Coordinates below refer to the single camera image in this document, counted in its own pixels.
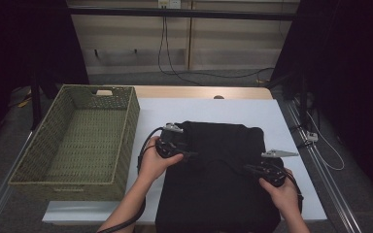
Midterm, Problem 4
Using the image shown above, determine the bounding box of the black horizontal bar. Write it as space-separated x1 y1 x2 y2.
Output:
67 7 300 22

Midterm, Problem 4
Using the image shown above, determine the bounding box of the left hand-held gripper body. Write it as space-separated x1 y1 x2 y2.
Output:
154 122 189 159

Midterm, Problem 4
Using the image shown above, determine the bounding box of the black curtain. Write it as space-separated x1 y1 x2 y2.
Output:
270 0 373 208
0 0 90 153

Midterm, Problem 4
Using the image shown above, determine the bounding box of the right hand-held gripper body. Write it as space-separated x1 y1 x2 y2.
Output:
260 149 300 188

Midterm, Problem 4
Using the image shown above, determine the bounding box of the green woven basket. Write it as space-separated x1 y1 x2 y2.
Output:
8 83 141 202

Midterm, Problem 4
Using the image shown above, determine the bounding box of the black tank top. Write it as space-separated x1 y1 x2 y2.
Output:
154 120 282 233

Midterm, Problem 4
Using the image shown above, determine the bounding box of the hand-held gripper cable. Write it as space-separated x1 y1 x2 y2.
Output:
96 126 164 233
283 169 305 216

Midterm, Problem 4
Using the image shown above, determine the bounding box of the left hand-held gripper cable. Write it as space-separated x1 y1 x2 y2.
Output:
96 126 164 233

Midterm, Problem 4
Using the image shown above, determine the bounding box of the white wall socket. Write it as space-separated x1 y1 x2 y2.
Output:
157 0 183 10

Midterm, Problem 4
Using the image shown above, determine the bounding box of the person's left hand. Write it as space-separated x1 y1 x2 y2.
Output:
138 135 185 184

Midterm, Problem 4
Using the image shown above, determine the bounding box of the black wall cable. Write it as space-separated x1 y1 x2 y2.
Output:
164 16 276 80
157 16 205 86

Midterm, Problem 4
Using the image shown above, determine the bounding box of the person's right hand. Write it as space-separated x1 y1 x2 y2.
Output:
258 169 303 221

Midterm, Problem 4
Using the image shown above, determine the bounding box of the right hand-held gripper cable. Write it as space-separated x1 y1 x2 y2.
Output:
283 169 305 216

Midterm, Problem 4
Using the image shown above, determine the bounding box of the white cable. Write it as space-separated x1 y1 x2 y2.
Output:
305 110 346 172

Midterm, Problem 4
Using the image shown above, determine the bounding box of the black metal stand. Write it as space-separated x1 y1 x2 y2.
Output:
299 74 310 130
30 74 43 130

